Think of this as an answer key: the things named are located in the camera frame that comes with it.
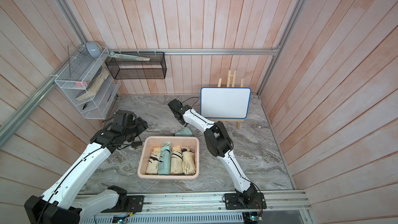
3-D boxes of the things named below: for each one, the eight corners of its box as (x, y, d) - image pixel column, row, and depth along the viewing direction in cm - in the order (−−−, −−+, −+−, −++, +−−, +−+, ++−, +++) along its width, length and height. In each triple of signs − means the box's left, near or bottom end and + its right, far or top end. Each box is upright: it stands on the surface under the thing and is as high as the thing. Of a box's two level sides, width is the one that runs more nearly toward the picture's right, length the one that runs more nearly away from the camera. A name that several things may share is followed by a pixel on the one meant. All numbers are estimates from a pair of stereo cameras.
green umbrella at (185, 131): (180, 143, 96) (179, 140, 93) (175, 136, 100) (174, 133, 97) (192, 135, 100) (192, 132, 97) (187, 129, 103) (187, 126, 100)
